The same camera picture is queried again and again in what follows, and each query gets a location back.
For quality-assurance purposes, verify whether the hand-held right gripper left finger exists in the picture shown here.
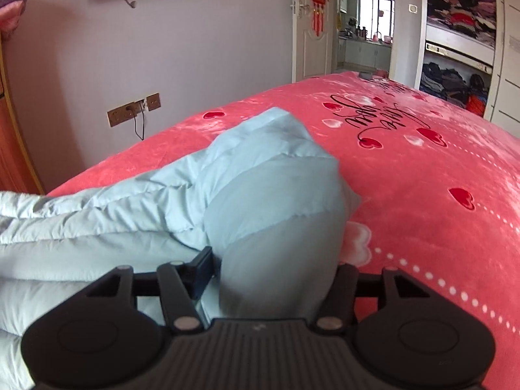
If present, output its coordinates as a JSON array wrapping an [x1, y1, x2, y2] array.
[[81, 247, 215, 332]]

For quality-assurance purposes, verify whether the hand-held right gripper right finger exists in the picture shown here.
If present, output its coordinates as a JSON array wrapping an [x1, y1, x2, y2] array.
[[315, 262, 433, 332]]

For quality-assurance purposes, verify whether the light blue down jacket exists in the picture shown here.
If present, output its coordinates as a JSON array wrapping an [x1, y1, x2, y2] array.
[[0, 107, 362, 390]]

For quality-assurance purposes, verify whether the pile of dark clothes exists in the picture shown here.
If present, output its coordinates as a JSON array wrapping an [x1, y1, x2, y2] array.
[[420, 62, 490, 116]]

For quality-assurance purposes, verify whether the pile of folded mixed clothes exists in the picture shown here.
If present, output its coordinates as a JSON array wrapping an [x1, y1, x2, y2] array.
[[426, 0, 497, 47]]

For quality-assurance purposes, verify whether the red heart printed blanket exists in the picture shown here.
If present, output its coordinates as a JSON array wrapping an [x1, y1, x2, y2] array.
[[46, 71, 520, 342]]

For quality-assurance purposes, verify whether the brown wooden furniture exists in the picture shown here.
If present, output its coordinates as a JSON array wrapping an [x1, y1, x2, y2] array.
[[0, 36, 45, 196]]

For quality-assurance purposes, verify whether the white room door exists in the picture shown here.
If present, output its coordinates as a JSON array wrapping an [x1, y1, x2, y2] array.
[[292, 0, 334, 84]]

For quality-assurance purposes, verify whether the kitchen counter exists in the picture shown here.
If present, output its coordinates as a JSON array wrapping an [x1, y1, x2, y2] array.
[[338, 34, 393, 72]]

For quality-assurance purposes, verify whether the white wardrobe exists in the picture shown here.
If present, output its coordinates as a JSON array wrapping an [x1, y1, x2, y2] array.
[[414, 0, 520, 124]]

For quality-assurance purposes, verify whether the kitchen window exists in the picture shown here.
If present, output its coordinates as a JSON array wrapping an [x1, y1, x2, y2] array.
[[357, 0, 396, 41]]

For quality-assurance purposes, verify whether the long wall socket plate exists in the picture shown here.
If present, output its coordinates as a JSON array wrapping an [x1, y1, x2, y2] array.
[[107, 103, 144, 128]]

